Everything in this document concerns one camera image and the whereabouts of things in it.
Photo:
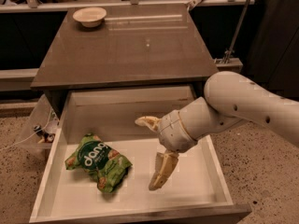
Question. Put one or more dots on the open white drawer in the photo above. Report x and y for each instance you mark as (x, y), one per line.
(196, 193)

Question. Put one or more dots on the clear plastic bin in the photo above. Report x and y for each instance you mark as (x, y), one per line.
(40, 129)

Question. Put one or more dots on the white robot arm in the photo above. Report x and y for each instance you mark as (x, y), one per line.
(229, 100)

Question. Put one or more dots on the grey drawer cabinet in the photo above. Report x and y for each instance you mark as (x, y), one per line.
(134, 46)

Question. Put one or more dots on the white ceramic bowl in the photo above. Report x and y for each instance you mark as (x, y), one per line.
(90, 17)

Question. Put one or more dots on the green chip bag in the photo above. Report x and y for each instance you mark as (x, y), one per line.
(104, 164)

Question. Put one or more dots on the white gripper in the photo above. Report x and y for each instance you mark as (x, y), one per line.
(172, 132)

